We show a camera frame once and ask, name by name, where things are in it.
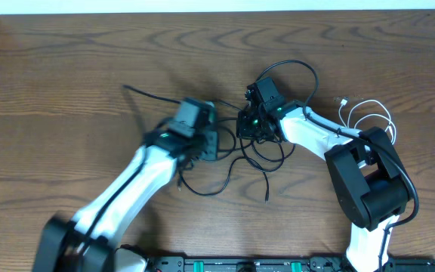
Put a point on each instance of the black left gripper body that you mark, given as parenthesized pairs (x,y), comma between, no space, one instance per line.
(208,145)

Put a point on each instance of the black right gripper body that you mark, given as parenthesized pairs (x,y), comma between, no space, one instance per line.
(251,127)

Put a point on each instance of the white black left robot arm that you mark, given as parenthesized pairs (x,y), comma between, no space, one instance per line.
(90,240)

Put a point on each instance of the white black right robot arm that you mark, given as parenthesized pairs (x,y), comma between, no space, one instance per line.
(369,179)

